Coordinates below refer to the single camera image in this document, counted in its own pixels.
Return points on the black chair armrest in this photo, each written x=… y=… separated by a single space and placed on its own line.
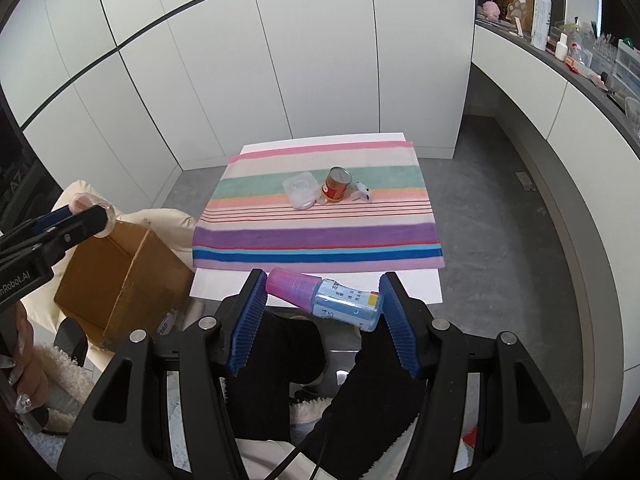
x=70 y=340

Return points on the person's left hand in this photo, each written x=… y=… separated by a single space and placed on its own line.
x=30 y=375

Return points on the person's leg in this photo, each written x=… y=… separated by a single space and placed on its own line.
x=275 y=360
x=375 y=400

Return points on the striped colourful cloth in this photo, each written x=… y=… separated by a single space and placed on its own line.
x=320 y=235

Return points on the small white bottle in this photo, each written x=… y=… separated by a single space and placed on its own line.
x=561 y=47

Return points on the black appliance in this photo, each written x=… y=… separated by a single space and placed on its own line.
x=15 y=175

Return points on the floor outlet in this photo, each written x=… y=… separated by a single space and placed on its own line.
x=525 y=181

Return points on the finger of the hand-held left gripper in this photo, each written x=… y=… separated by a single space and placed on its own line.
x=85 y=225
x=57 y=213

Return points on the blue bottle with pink cap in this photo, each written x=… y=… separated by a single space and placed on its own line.
x=340 y=305

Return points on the red tin can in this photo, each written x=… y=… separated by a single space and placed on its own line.
x=336 y=187

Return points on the clear square plastic container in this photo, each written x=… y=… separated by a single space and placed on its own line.
x=300 y=190

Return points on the white table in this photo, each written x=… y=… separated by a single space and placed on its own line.
x=220 y=285

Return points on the brown cardboard box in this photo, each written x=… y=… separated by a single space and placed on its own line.
x=100 y=280

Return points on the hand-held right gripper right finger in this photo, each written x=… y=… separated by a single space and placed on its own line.
x=400 y=325

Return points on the person's left forearm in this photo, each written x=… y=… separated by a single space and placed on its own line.
x=67 y=380

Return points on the red packet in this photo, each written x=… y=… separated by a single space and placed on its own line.
x=471 y=438

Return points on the person's right leg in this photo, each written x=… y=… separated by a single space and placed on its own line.
x=375 y=400

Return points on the clear plastic drawer organizer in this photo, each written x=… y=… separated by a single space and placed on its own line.
x=627 y=65

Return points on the pink plush toy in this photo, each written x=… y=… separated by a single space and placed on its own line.
x=491 y=11

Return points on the white oval device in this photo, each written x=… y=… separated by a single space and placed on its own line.
x=361 y=192

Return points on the beige cloth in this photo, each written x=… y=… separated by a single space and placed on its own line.
x=260 y=460

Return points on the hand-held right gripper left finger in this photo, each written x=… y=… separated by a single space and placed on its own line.
x=247 y=325

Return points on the white spray bottle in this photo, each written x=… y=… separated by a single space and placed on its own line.
x=540 y=20

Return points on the dark countertop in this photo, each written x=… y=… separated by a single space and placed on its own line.
x=550 y=60

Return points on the paw-shaped ornament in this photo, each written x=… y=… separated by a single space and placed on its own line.
x=517 y=11

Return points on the person's left leg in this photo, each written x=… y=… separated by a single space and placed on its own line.
x=275 y=360

